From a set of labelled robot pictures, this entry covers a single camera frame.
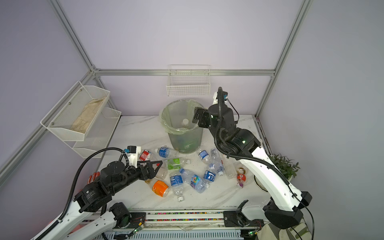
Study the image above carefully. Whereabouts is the clear bottle blue label white cap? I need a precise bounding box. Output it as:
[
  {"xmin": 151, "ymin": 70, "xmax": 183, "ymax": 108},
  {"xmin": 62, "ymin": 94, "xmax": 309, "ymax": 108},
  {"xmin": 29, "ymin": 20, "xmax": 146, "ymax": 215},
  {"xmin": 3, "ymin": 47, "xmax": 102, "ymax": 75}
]
[{"xmin": 155, "ymin": 146, "xmax": 180, "ymax": 159}]

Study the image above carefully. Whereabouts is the square clear bottle green band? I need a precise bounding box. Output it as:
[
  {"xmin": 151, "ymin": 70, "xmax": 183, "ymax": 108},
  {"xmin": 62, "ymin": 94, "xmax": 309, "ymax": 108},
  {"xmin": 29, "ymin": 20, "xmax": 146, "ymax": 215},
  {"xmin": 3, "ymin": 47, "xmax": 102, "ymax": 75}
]
[{"xmin": 145, "ymin": 167, "xmax": 168, "ymax": 184}]

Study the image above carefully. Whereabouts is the clear bottle rainbow label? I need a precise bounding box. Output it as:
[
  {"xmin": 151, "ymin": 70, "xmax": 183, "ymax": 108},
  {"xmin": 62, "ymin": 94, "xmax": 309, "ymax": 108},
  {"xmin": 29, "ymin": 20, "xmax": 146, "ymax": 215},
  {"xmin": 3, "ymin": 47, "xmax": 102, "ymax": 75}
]
[{"xmin": 179, "ymin": 169, "xmax": 207, "ymax": 194}]

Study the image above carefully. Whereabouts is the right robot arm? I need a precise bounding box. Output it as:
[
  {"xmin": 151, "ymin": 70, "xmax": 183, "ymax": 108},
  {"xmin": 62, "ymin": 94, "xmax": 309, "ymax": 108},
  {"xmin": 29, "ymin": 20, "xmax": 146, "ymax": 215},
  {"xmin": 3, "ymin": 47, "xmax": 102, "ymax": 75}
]
[{"xmin": 193, "ymin": 88, "xmax": 312, "ymax": 229}]

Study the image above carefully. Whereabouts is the white mesh wall shelf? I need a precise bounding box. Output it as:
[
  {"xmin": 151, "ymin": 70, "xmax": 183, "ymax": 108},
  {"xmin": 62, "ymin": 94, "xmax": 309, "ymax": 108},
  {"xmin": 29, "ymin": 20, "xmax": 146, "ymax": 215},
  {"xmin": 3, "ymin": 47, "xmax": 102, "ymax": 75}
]
[{"xmin": 41, "ymin": 82, "xmax": 121, "ymax": 159}]

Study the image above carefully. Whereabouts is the Pocari Sweat bottle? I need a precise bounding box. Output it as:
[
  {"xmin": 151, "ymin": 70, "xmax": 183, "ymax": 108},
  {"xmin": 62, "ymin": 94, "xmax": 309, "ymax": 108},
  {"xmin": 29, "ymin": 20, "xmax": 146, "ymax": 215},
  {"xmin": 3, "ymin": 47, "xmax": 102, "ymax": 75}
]
[{"xmin": 170, "ymin": 171, "xmax": 185, "ymax": 202}]

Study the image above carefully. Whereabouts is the clear bottle green label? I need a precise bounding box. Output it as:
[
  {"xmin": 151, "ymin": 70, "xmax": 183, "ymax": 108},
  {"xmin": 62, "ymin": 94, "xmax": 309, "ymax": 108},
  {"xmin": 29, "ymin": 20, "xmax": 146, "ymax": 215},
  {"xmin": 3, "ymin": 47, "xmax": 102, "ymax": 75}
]
[{"xmin": 164, "ymin": 158, "xmax": 191, "ymax": 170}]

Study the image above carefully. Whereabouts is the white wire wall basket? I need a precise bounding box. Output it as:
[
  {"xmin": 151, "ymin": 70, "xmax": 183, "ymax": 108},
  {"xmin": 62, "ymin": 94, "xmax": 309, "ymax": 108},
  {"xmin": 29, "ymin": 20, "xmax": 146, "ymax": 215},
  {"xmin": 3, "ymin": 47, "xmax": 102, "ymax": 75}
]
[{"xmin": 166, "ymin": 65, "xmax": 211, "ymax": 97}]

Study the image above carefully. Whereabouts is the potted green plant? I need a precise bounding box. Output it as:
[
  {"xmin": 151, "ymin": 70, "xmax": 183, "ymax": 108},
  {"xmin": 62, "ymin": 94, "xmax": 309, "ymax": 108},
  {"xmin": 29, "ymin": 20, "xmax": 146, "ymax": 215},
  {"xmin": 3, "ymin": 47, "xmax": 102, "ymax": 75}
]
[{"xmin": 269, "ymin": 154, "xmax": 301, "ymax": 181}]

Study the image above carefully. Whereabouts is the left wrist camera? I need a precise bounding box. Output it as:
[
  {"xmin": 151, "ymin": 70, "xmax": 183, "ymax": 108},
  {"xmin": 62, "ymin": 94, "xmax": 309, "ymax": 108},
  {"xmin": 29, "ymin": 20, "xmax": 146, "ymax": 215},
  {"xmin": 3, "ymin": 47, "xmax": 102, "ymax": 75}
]
[{"xmin": 123, "ymin": 146, "xmax": 142, "ymax": 168}]

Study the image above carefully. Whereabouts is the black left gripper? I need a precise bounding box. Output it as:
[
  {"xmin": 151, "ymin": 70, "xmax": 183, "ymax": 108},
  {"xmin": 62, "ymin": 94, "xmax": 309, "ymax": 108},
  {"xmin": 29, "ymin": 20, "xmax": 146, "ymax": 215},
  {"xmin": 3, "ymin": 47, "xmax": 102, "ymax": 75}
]
[{"xmin": 111, "ymin": 160, "xmax": 163, "ymax": 195}]

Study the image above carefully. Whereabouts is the beige glove in shelf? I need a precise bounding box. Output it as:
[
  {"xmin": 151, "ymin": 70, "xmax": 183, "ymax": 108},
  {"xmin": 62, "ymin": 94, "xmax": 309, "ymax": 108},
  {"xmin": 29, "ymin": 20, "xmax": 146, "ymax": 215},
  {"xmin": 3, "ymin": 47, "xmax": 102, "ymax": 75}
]
[{"xmin": 70, "ymin": 97, "xmax": 106, "ymax": 134}]

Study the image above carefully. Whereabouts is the green bin liner bag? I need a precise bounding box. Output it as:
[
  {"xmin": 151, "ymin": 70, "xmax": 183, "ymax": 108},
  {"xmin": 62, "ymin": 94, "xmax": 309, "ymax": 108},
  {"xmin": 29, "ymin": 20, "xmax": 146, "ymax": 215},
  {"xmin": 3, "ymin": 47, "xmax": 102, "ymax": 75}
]
[{"xmin": 159, "ymin": 99, "xmax": 205, "ymax": 135}]

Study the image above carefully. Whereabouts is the red coated glove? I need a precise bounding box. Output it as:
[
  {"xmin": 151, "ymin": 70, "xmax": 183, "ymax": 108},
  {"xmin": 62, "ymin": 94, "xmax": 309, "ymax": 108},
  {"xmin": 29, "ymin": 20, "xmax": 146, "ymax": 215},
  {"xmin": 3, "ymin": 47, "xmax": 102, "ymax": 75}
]
[{"xmin": 87, "ymin": 172, "xmax": 100, "ymax": 184}]

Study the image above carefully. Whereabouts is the tall clear bottle faint label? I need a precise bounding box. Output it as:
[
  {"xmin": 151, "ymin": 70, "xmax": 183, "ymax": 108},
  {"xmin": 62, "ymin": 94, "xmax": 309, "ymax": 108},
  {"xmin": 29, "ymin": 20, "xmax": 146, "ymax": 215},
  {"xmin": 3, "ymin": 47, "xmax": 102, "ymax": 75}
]
[{"xmin": 211, "ymin": 148, "xmax": 237, "ymax": 179}]

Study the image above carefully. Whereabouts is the grey mesh waste bin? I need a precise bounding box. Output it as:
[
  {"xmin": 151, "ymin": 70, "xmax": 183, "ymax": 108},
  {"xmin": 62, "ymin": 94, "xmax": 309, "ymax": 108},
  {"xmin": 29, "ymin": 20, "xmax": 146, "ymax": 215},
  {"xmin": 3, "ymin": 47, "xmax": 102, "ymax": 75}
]
[{"xmin": 160, "ymin": 99, "xmax": 206, "ymax": 155}]

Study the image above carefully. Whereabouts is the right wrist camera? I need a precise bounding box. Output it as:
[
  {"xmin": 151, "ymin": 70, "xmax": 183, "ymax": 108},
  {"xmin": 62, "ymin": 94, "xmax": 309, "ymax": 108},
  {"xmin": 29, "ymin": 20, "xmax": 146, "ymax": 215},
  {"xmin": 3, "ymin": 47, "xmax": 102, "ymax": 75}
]
[{"xmin": 213, "ymin": 87, "xmax": 228, "ymax": 105}]

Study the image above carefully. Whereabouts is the orange label bottle yellow cap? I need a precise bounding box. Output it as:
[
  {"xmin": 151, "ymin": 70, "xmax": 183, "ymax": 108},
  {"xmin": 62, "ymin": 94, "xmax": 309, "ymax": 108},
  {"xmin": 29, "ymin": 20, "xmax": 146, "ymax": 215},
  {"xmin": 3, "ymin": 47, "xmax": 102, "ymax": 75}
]
[{"xmin": 145, "ymin": 178, "xmax": 170, "ymax": 198}]

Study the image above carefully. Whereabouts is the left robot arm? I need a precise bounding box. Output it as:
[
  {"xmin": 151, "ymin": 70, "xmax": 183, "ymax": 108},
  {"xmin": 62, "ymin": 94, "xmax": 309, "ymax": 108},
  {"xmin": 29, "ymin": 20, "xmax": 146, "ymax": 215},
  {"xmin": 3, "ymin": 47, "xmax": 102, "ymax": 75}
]
[{"xmin": 34, "ymin": 146, "xmax": 163, "ymax": 240}]

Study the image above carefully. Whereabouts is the clear bottle red white label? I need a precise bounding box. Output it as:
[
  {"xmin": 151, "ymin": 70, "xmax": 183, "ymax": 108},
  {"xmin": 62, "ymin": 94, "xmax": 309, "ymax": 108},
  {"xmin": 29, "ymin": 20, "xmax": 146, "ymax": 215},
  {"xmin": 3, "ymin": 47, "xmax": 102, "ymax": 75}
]
[{"xmin": 139, "ymin": 150, "xmax": 157, "ymax": 162}]

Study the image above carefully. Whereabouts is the aluminium frame post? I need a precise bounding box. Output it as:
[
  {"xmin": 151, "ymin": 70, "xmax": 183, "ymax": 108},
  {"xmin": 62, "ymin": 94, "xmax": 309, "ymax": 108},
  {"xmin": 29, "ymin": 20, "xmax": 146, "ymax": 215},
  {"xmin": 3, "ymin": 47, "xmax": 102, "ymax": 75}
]
[{"xmin": 48, "ymin": 0, "xmax": 107, "ymax": 90}]

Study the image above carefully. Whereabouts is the base rail with cable strip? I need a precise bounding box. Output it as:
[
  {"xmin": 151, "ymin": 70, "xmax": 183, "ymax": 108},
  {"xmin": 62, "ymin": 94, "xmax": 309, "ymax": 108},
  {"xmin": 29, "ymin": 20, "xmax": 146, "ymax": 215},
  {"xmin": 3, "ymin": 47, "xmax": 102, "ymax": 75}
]
[{"xmin": 95, "ymin": 210, "xmax": 266, "ymax": 240}]

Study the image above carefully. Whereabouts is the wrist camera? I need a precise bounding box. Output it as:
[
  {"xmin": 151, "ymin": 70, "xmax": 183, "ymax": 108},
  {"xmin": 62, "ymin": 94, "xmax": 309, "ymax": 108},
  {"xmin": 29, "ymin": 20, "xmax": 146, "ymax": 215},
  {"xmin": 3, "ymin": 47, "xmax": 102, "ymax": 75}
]
[
  {"xmin": 213, "ymin": 87, "xmax": 228, "ymax": 105},
  {"xmin": 123, "ymin": 146, "xmax": 142, "ymax": 168}
]

